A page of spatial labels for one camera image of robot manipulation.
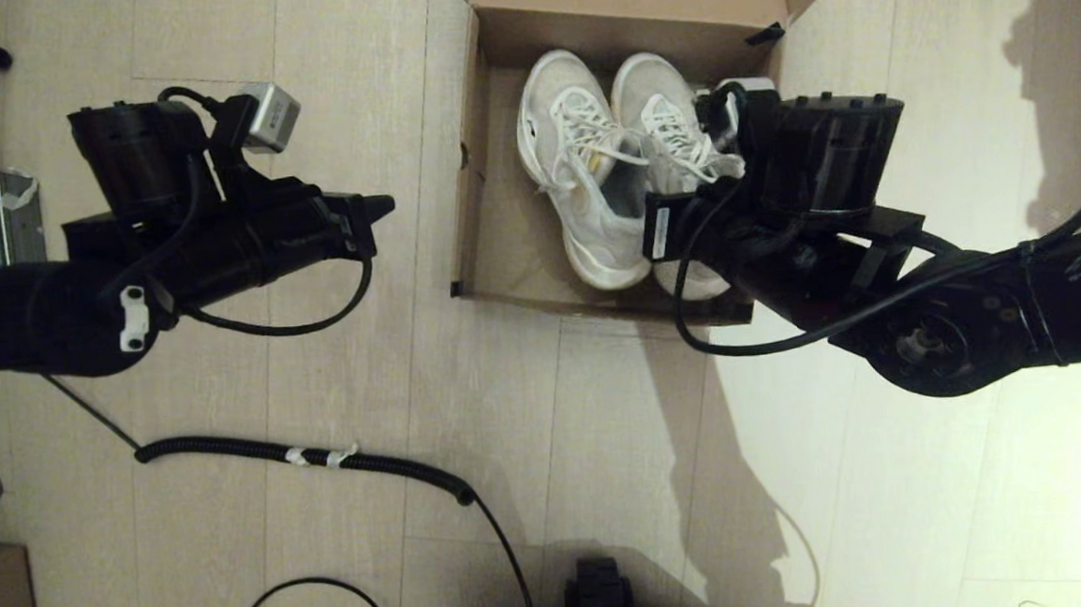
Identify brown cardboard shoe box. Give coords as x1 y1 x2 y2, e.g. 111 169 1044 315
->
433 0 843 343

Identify white sneaker orange insole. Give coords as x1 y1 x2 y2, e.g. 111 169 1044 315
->
511 44 660 296

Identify black robot torso part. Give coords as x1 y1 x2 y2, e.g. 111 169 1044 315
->
561 553 637 607

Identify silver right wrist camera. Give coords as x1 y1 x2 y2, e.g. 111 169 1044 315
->
713 75 778 106

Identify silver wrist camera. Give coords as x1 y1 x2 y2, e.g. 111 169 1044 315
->
713 75 778 106
239 80 304 156

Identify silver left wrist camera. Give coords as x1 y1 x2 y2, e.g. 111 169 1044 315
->
239 80 304 156

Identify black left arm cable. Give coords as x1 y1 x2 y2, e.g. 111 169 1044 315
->
81 74 379 349

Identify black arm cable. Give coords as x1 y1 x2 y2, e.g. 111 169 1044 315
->
662 134 1081 362
81 74 379 349

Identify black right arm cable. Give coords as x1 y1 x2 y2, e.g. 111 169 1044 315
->
662 134 1081 362

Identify black corrugated cable conduit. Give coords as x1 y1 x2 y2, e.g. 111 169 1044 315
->
40 342 549 607

